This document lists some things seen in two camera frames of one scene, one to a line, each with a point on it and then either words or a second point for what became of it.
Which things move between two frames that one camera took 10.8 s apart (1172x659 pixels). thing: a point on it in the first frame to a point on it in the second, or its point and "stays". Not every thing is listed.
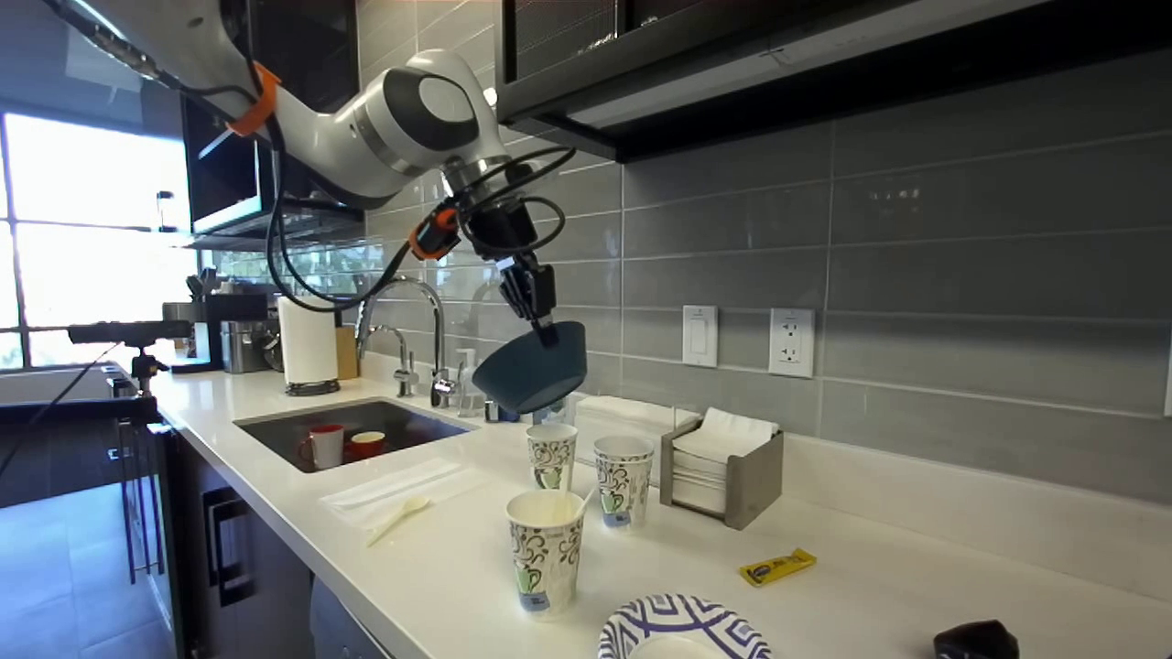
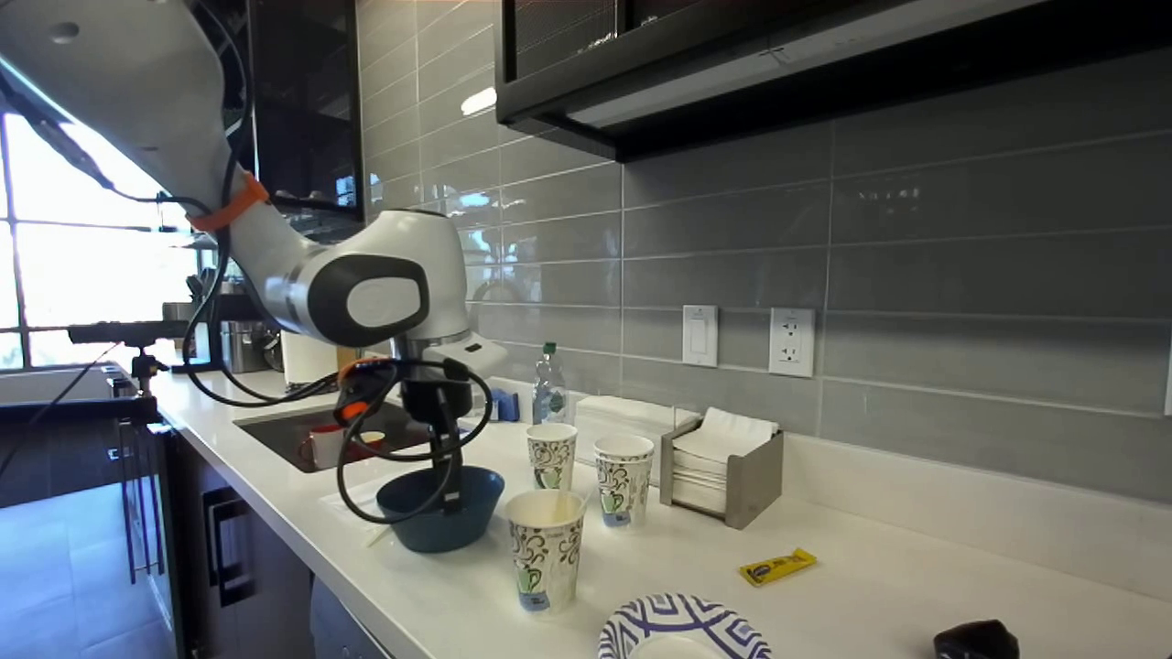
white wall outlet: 792,341 stays
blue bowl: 525,374 to 419,520
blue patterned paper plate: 680,626 stays
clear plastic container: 723,467 stays
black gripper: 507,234 to 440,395
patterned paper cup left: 551,456 stays
